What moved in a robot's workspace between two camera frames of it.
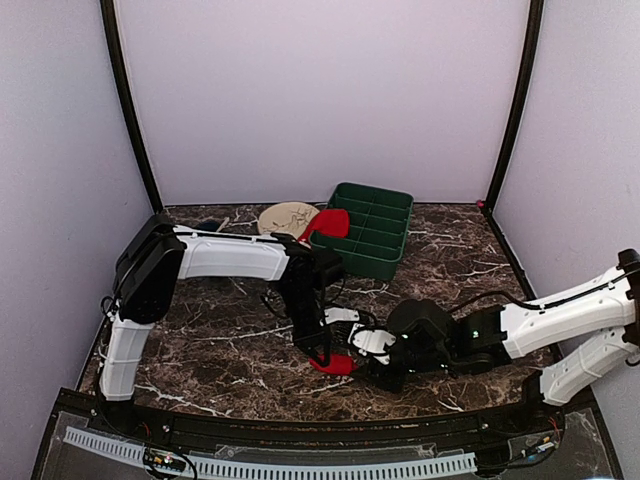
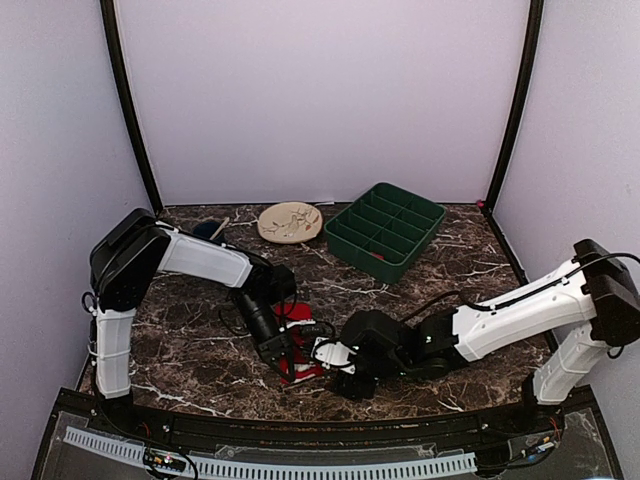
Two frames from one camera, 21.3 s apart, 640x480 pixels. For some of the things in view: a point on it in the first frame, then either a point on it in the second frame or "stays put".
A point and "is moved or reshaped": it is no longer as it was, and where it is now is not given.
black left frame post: (126, 96) stays put
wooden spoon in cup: (227, 219) stays put
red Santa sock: (332, 223) to (292, 316)
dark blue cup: (209, 225) stays put
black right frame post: (525, 105) stays put
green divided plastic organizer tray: (378, 224) is moved or reshaped
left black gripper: (309, 339) to (276, 346)
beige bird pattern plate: (289, 217) stays put
